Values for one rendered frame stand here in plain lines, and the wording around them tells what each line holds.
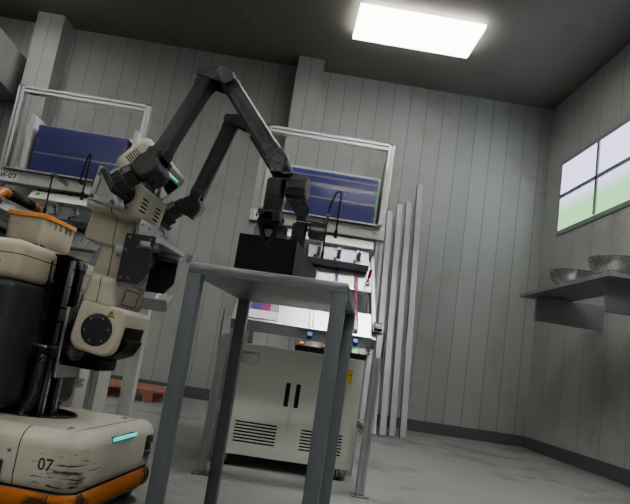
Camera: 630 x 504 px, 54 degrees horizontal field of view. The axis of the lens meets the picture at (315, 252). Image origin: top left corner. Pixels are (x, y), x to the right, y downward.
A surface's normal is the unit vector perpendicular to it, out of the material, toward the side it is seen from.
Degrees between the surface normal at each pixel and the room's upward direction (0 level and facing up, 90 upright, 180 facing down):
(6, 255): 90
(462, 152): 90
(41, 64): 90
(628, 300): 90
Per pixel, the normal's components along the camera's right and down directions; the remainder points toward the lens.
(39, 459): -0.10, -0.18
